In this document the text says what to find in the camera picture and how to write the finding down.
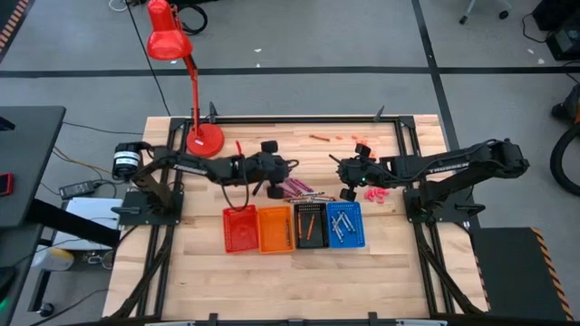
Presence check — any black hose loop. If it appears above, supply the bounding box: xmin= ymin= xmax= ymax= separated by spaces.
xmin=549 ymin=122 xmax=580 ymax=198

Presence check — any red plastic basket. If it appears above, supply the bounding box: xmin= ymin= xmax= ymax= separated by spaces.
xmin=222 ymin=204 xmax=260 ymax=254

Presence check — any black desk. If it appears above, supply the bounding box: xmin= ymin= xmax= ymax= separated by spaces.
xmin=0 ymin=105 xmax=68 ymax=230

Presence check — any orange plastic basket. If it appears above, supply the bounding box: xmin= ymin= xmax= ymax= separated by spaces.
xmin=257 ymin=206 xmax=296 ymax=254

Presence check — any black lamp cord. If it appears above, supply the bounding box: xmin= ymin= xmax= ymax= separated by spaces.
xmin=124 ymin=0 xmax=172 ymax=118

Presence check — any white box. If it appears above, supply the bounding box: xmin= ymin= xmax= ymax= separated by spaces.
xmin=65 ymin=197 xmax=124 ymax=251

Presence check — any black floor cable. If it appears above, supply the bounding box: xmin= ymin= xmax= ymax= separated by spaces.
xmin=62 ymin=120 xmax=145 ymax=136

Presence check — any black plastic basket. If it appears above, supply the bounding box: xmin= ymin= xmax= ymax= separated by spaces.
xmin=294 ymin=202 xmax=331 ymax=250

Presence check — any black equipment case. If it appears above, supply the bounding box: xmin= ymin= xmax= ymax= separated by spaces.
xmin=532 ymin=0 xmax=580 ymax=62

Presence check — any coiled black cable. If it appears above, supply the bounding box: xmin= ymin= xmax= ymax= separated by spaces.
xmin=179 ymin=3 xmax=209 ymax=36

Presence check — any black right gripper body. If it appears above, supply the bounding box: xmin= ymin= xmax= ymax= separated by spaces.
xmin=337 ymin=142 xmax=386 ymax=203

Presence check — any black hazard-striped platform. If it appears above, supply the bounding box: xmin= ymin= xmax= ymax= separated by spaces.
xmin=469 ymin=226 xmax=575 ymax=323

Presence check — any office chair wheeled base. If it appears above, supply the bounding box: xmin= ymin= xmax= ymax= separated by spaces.
xmin=459 ymin=0 xmax=511 ymax=25

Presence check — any hazard-striped floor mat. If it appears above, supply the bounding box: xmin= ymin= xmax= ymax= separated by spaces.
xmin=0 ymin=0 xmax=31 ymax=52

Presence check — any blue plastic basket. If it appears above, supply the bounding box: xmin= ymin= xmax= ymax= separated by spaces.
xmin=326 ymin=201 xmax=366 ymax=249

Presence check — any red desk lamp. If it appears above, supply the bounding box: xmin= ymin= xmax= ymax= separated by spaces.
xmin=145 ymin=0 xmax=227 ymax=159

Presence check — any yellow gray vacuum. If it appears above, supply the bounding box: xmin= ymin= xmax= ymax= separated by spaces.
xmin=551 ymin=83 xmax=580 ymax=124

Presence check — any black power adapter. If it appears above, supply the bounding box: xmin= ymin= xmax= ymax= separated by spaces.
xmin=58 ymin=179 xmax=99 ymax=201

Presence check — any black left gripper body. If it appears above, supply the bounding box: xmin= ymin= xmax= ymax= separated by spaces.
xmin=251 ymin=139 xmax=292 ymax=200

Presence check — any white yellow round device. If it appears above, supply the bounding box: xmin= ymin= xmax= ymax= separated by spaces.
xmin=34 ymin=247 xmax=75 ymax=273

